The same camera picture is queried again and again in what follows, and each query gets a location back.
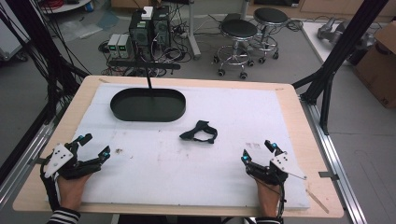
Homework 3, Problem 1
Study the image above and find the small white box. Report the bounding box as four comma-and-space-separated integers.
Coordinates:
140, 6, 154, 21

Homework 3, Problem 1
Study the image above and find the white desk leg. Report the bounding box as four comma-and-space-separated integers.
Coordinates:
186, 0, 203, 61

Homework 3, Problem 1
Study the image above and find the brown cardboard box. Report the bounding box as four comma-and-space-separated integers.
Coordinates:
353, 21, 396, 109

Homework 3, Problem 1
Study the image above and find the black metal frame post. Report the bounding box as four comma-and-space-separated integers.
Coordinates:
291, 0, 390, 135

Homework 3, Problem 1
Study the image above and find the round white table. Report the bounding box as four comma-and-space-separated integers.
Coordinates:
39, 0, 93, 15

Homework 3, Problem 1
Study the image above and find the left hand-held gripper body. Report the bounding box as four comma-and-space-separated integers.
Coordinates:
39, 142, 103, 181

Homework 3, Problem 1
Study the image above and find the aluminium rail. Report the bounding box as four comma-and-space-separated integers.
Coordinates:
0, 104, 69, 210
300, 95, 369, 224

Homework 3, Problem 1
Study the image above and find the grey power supply unit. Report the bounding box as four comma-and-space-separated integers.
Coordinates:
106, 33, 122, 59
117, 34, 134, 60

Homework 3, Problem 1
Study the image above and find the person's right hand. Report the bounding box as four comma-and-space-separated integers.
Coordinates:
255, 177, 283, 218

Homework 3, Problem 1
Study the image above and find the small metal bracket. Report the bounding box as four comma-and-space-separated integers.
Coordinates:
318, 171, 340, 182
28, 157, 49, 166

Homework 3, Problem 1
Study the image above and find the black round stool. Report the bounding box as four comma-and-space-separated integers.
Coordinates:
248, 7, 290, 64
213, 18, 260, 80

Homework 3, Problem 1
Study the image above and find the tangle of floor cables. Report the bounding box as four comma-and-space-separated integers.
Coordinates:
97, 6, 219, 78

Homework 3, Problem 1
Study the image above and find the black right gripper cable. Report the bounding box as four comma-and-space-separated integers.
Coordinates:
275, 181, 288, 220

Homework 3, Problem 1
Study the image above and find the white foam mat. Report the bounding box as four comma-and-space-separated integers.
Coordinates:
46, 83, 312, 210

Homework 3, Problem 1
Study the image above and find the black frame post with cables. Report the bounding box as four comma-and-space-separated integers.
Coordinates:
0, 0, 92, 126

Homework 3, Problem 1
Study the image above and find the person's left hand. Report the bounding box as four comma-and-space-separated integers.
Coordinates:
56, 172, 93, 213

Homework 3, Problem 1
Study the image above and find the black computer tower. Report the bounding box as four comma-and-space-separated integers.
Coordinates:
128, 10, 155, 62
152, 5, 172, 49

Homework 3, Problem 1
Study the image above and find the thin wooden stick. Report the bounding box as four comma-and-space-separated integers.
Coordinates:
305, 189, 331, 215

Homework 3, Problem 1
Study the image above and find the black rack with oval base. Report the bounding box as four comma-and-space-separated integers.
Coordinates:
107, 60, 188, 123

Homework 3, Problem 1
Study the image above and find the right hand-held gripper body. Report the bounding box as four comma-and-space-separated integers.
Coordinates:
246, 151, 308, 187

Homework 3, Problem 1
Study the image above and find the black fabric strap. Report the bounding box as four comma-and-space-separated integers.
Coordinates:
178, 119, 219, 145

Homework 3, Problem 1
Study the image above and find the white platform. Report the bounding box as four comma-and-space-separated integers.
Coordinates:
301, 21, 385, 65

